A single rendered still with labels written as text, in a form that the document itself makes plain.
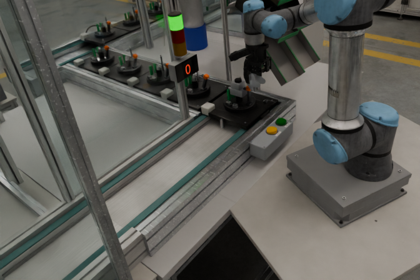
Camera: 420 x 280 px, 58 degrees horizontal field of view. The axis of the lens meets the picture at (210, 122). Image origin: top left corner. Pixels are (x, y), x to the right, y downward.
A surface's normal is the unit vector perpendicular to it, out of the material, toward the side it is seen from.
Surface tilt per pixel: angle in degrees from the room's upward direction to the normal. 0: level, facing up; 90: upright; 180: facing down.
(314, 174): 1
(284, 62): 45
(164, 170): 0
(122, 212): 0
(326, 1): 82
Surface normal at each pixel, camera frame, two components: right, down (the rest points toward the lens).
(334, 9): -0.90, 0.19
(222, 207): -0.10, -0.83
